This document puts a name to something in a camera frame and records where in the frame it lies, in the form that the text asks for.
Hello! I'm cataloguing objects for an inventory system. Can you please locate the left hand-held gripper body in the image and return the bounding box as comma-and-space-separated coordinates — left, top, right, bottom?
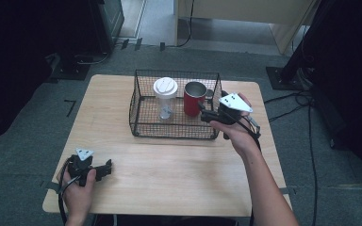
66, 148, 95, 186

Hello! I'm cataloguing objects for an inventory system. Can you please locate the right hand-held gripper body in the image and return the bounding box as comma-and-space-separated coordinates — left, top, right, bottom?
214, 92, 255, 126

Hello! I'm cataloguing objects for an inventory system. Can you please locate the red metal cup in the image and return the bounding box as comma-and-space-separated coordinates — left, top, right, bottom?
183, 81, 208, 118

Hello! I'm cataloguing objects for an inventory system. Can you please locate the black wire mesh basket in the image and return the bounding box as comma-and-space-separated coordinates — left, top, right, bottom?
128, 69, 224, 140

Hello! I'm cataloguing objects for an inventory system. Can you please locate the clear cup with white lid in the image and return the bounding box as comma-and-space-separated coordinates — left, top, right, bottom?
152, 76, 179, 121

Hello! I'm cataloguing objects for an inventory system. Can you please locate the person's right hand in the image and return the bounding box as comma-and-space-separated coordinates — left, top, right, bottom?
209, 92, 262, 159

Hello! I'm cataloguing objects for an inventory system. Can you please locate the person's left hand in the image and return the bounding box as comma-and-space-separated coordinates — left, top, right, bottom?
61, 168, 97, 220

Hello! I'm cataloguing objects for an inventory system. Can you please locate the black angled floor tape mark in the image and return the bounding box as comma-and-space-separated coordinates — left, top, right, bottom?
63, 99, 77, 118

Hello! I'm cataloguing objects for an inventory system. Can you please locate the light wooden desk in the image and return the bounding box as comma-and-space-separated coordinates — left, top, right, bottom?
173, 0, 322, 57

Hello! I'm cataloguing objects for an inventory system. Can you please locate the dark curtain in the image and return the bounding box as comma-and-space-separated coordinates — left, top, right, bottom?
310, 0, 362, 191
0, 0, 92, 149

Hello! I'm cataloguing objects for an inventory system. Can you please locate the black cabinet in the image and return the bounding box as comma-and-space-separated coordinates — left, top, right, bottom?
88, 0, 125, 55

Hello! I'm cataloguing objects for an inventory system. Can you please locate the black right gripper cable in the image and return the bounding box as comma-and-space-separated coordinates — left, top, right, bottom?
224, 108, 263, 226

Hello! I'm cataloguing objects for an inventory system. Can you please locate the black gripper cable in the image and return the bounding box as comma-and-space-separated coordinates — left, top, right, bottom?
224, 108, 263, 226
57, 157, 80, 226

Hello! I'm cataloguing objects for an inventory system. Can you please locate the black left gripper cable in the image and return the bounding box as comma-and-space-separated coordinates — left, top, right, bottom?
57, 157, 80, 226

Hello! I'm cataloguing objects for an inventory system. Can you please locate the black stand base plate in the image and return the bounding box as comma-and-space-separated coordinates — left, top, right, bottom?
47, 52, 92, 81
265, 66, 313, 92

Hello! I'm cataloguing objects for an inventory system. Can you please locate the black floor cable bundle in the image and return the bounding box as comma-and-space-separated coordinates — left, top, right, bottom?
263, 89, 313, 123

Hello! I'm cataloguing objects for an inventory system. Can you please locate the black hanging cable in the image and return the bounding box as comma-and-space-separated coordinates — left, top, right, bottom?
166, 0, 196, 49

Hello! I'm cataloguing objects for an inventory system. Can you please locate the long black floor cable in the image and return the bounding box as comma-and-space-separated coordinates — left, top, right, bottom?
306, 103, 320, 226

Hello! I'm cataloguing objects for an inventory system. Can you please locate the black stand post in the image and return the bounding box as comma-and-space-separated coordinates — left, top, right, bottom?
279, 0, 338, 83

